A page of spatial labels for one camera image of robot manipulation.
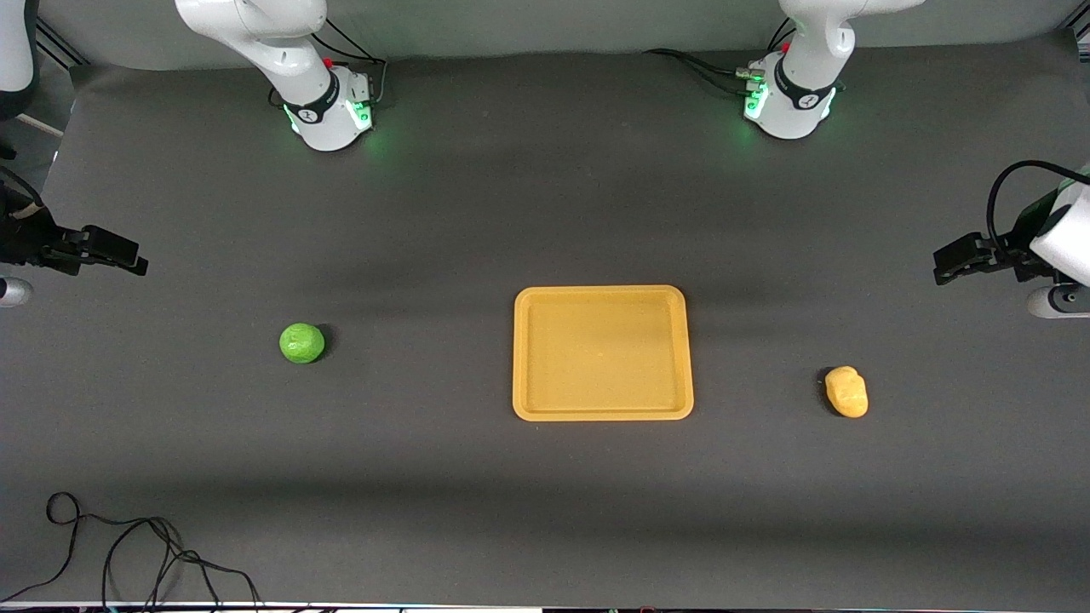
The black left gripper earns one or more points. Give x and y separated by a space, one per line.
1011 249

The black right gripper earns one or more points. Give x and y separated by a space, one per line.
25 239

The yellow potato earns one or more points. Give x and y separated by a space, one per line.
846 392

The green apple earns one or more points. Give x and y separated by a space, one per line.
301 343

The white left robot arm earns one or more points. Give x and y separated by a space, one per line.
805 51

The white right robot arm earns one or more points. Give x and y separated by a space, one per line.
289 42

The yellow plastic tray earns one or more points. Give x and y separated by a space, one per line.
603 353

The dark grey table cloth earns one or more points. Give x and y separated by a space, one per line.
511 213

